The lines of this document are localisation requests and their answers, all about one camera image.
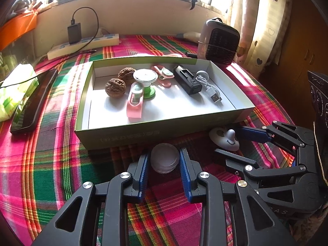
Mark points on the white power plug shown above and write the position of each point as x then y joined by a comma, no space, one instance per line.
103,32

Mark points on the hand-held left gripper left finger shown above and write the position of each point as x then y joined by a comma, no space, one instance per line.
144,176

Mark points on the green white cardboard box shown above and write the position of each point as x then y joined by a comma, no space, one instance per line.
166,115

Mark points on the black battery charger case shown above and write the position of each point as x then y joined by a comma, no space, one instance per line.
187,82

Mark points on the black smartphone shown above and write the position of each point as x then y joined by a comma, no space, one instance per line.
33,102

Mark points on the white whale-shaped gadget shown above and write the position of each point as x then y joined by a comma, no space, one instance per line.
220,139

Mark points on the wooden cabinet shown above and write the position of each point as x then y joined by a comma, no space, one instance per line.
302,51

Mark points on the pink small case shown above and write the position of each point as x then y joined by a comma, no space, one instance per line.
134,110

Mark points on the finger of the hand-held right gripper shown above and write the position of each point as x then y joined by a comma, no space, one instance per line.
238,160
252,133

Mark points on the small grey desk fan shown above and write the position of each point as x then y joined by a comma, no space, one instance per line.
217,43

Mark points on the brown walnut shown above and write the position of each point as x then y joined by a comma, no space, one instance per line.
115,88
126,73

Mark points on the glass tank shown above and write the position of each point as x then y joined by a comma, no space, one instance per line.
20,48

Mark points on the transparent round case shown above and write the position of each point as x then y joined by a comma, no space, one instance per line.
164,158

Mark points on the pink green plaid blanket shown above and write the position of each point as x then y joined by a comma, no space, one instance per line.
51,171

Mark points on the white plastic tool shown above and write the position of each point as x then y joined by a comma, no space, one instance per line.
189,35

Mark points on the black charger adapter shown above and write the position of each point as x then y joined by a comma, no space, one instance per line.
74,33

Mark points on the green white tissue pack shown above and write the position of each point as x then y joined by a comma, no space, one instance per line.
12,100

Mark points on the white plastic bags pile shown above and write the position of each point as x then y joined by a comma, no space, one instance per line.
25,5

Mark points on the green white suction holder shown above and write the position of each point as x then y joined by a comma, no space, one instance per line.
144,76

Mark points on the orange box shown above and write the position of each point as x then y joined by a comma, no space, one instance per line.
15,29

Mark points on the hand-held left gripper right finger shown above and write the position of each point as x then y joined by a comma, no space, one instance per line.
185,176

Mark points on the pink clip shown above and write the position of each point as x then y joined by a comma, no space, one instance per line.
166,82

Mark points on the white power strip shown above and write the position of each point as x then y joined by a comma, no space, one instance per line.
61,50

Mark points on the heart print curtain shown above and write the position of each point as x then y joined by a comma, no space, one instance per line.
266,18

